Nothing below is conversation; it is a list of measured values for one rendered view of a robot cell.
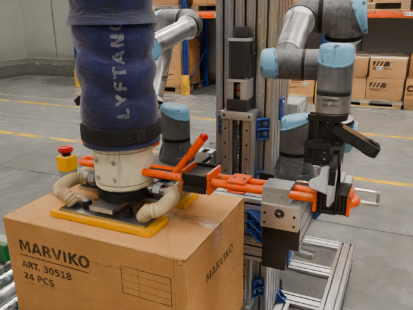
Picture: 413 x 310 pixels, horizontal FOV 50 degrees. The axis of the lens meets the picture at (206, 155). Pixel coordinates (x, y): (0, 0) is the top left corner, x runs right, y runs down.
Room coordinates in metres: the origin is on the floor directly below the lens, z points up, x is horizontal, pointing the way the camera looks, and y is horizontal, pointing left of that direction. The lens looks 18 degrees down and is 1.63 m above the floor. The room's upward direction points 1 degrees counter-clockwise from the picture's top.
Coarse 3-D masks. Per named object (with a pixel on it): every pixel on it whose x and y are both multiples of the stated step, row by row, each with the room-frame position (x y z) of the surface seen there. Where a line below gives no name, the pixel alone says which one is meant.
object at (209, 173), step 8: (184, 168) 1.12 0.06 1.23; (192, 168) 1.15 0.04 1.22; (200, 168) 1.15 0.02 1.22; (208, 168) 1.15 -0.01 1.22; (216, 168) 1.11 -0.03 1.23; (184, 176) 1.09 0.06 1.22; (192, 176) 1.08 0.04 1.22; (200, 176) 1.07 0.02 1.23; (208, 176) 1.07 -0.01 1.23; (216, 176) 1.11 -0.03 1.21; (184, 184) 1.10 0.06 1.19; (192, 184) 1.09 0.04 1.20; (200, 184) 1.08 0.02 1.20; (208, 184) 1.07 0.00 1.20; (192, 192) 1.08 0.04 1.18; (200, 192) 1.07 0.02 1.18; (208, 192) 1.07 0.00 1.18
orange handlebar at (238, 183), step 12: (156, 144) 1.45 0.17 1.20; (84, 156) 1.29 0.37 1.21; (168, 168) 1.18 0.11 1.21; (180, 180) 1.12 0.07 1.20; (216, 180) 1.08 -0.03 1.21; (228, 180) 1.06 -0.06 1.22; (240, 180) 1.06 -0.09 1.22; (252, 180) 1.07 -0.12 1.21; (264, 180) 1.07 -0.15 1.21; (240, 192) 1.04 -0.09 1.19; (252, 192) 1.03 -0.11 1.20; (300, 192) 0.99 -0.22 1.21; (312, 192) 1.00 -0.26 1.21
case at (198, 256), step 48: (48, 240) 1.10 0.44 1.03; (96, 240) 1.03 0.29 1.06; (144, 240) 1.02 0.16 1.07; (192, 240) 1.01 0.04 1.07; (240, 240) 1.25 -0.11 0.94; (48, 288) 1.11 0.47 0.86; (96, 288) 1.04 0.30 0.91; (144, 288) 0.97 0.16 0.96; (192, 288) 0.95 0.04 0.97; (240, 288) 1.26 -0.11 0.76
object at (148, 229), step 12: (84, 204) 1.16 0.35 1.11; (60, 216) 1.15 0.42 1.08; (72, 216) 1.13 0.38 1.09; (84, 216) 1.13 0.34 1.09; (96, 216) 1.12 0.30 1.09; (108, 216) 1.11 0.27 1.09; (120, 216) 1.11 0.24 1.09; (132, 216) 1.11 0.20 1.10; (108, 228) 1.08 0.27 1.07; (120, 228) 1.06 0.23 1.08; (132, 228) 1.05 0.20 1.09; (144, 228) 1.05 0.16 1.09; (156, 228) 1.05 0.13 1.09
